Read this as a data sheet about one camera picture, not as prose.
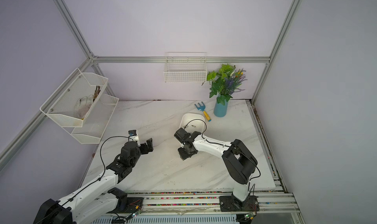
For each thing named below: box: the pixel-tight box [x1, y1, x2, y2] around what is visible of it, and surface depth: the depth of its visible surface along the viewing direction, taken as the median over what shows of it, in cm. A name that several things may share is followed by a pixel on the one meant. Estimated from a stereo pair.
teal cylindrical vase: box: [213, 101, 229, 118], surface depth 113 cm
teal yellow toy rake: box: [194, 101, 212, 122], surface depth 117 cm
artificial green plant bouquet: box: [201, 63, 248, 106], surface depth 90 cm
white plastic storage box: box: [179, 112, 206, 136], surface depth 107 cm
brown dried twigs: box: [92, 85, 101, 102], surface depth 83 cm
